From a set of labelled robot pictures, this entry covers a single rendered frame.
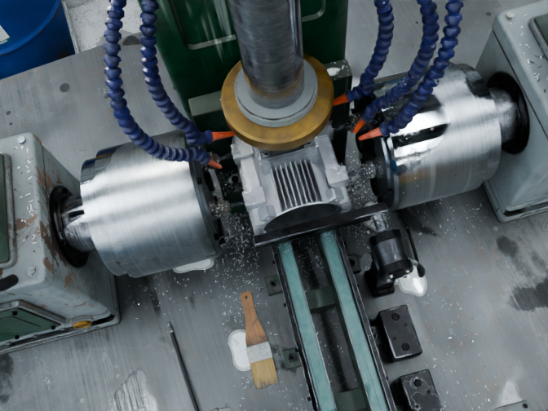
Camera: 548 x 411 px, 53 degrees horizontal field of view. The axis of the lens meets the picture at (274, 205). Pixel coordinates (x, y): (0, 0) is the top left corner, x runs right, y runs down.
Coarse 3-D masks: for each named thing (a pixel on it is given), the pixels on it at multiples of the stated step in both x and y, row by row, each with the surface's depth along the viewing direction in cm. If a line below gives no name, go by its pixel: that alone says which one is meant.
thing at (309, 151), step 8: (304, 144) 95; (312, 144) 94; (256, 152) 101; (272, 152) 97; (280, 152) 97; (288, 152) 94; (296, 152) 94; (304, 152) 95; (312, 152) 96; (264, 160) 94; (272, 160) 94; (280, 160) 95; (288, 160) 96; (296, 160) 97; (312, 160) 98; (264, 168) 96; (272, 168) 97
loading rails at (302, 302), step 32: (288, 256) 110; (352, 256) 119; (288, 288) 108; (320, 288) 115; (352, 288) 106; (352, 320) 105; (288, 352) 113; (320, 352) 103; (352, 352) 106; (320, 384) 101; (384, 384) 99
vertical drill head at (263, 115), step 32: (256, 0) 62; (288, 0) 64; (256, 32) 67; (288, 32) 68; (256, 64) 73; (288, 64) 74; (320, 64) 88; (224, 96) 87; (256, 96) 82; (288, 96) 81; (320, 96) 86; (256, 128) 85; (288, 128) 84; (320, 128) 86
